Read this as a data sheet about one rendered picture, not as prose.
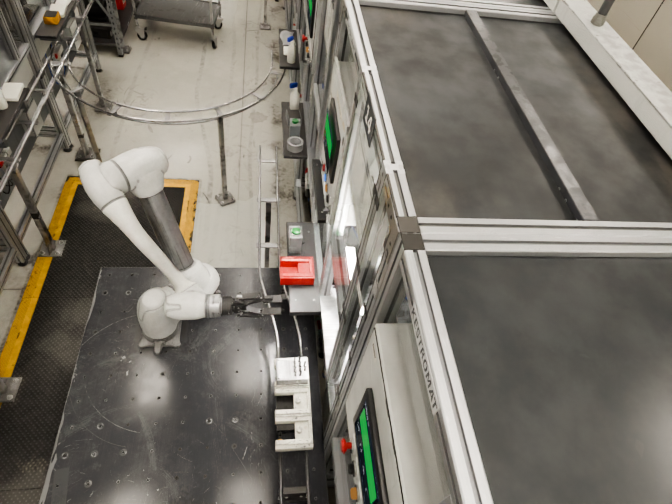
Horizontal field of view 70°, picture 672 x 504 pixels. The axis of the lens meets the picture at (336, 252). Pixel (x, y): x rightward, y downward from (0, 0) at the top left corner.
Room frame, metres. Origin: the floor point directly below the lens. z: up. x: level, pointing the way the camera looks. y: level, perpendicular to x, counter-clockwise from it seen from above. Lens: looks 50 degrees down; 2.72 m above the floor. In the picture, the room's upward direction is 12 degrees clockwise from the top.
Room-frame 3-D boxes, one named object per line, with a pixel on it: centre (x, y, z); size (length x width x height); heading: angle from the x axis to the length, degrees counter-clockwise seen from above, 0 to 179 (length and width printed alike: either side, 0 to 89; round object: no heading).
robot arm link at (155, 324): (1.03, 0.71, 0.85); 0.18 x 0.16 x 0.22; 147
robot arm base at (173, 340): (1.00, 0.71, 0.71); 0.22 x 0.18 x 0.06; 15
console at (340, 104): (1.48, -0.01, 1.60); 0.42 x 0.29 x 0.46; 15
